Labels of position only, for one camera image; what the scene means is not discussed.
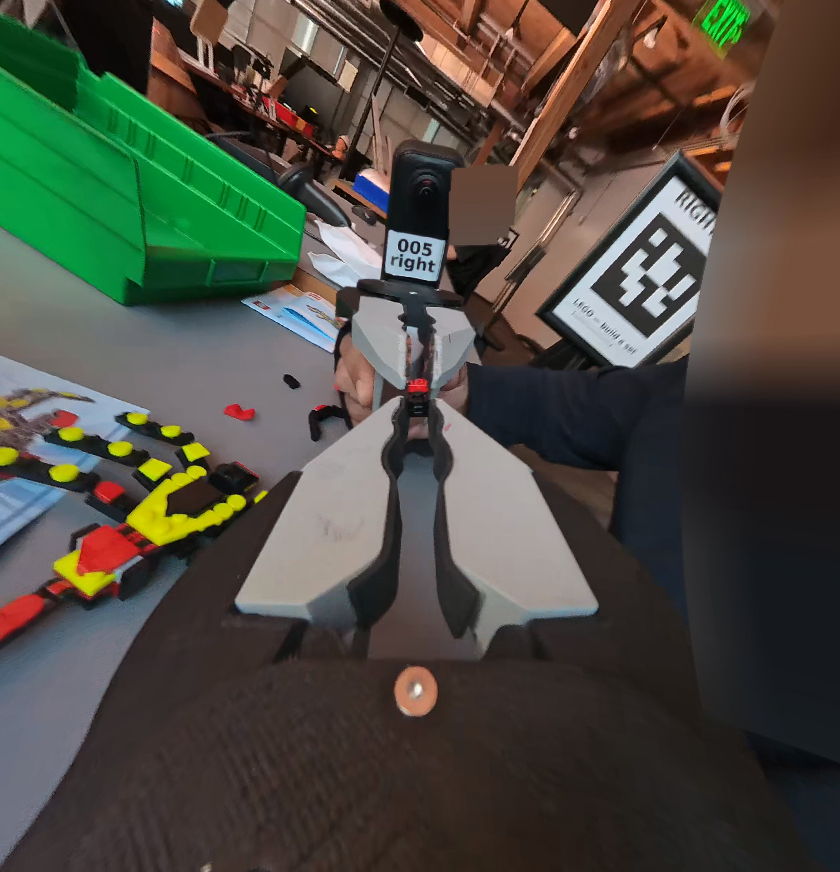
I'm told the white crumpled paper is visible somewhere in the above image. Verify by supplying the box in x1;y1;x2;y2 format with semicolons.
307;218;384;290

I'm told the framed marker sign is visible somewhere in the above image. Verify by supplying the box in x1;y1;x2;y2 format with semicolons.
536;150;724;370

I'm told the white blue folded leaflet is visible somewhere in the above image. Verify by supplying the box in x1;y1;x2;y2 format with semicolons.
241;285;346;354

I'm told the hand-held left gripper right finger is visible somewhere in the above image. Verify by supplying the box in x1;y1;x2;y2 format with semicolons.
428;398;601;656

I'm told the green exit sign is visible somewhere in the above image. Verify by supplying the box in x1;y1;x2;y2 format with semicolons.
692;0;749;49

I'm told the black barcode scanner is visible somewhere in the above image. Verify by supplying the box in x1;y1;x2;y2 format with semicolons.
277;163;353;229

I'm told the black red lego leg piece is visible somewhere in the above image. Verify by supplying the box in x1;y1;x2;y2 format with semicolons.
308;402;347;443

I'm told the open lego instruction booklet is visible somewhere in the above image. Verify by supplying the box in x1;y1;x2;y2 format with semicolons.
0;351;151;560

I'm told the person's right forearm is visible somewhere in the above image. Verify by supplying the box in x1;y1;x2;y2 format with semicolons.
462;353;690;472

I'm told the black yellow lego spider model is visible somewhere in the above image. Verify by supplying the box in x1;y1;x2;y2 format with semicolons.
0;409;268;656

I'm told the black lamp stand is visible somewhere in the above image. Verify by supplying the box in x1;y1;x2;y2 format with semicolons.
338;0;425;181

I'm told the green storage bin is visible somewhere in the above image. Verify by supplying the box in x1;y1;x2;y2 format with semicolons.
0;7;308;307

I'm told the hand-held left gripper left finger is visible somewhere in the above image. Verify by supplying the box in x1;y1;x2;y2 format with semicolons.
234;398;402;631

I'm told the dark flat device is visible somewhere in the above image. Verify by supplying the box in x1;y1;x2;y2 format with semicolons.
210;133;301;183

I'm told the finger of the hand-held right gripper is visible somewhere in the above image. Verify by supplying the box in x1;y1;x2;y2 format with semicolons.
350;297;415;410
423;310;478;395

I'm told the person's right hand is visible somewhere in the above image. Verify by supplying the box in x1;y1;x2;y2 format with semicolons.
333;327;470;429

